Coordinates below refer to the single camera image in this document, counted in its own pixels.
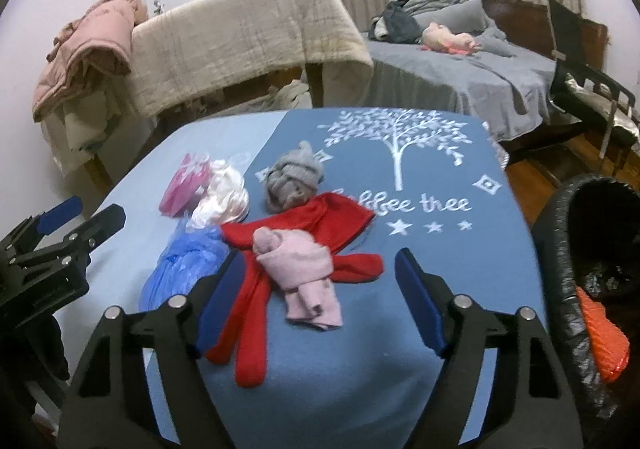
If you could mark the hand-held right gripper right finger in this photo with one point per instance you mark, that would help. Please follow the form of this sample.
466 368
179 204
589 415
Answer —
420 299

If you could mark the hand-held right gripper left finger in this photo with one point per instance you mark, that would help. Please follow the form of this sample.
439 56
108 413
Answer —
220 299

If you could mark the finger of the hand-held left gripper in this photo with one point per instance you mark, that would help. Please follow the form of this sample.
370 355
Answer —
107 221
60 211

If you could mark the blue plastic bag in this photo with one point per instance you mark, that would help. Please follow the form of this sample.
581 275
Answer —
185 259

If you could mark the pink sock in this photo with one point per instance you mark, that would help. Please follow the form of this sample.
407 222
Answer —
295 264

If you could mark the pink plastic bag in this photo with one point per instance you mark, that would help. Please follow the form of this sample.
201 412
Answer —
182 184

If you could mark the white plastic bag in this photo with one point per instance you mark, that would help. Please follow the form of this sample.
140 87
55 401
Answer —
222 201

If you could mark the red stockings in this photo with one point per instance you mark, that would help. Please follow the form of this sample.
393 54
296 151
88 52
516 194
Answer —
320 224

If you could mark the grey sock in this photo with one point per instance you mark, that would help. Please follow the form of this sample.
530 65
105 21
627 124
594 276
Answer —
292 179

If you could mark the waste bin with black liner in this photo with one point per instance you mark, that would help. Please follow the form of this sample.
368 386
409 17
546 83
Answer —
555 249

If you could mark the orange foam net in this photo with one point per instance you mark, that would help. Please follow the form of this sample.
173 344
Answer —
602 339

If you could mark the cream cloth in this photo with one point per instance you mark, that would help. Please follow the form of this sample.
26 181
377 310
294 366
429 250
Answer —
80 129

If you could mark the blue tree-print tablecloth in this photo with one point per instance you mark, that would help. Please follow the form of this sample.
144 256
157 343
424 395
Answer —
360 379

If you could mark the pink padded jacket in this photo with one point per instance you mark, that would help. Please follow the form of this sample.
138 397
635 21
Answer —
85 49

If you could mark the grey quilted mat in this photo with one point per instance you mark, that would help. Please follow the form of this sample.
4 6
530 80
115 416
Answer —
497 149

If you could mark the grey-beige cloth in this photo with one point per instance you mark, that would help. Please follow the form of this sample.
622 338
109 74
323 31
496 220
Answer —
295 96

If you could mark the beige blanket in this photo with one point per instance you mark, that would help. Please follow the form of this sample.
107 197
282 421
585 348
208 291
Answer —
225 39

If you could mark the bed with grey sheet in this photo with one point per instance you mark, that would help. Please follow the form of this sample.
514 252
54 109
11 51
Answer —
440 74

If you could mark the pink plush toy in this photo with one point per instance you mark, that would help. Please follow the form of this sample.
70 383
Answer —
445 36

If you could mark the silver cushion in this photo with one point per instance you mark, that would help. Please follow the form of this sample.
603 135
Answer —
582 89

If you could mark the dark grey clothes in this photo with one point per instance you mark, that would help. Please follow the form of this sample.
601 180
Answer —
400 24

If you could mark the grey duvet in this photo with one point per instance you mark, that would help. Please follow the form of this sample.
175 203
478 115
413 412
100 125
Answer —
450 11

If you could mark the brown wooden headboard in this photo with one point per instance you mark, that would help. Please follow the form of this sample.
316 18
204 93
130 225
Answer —
520 11

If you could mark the black cantilever chair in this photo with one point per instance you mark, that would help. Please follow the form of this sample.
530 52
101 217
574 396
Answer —
565 29

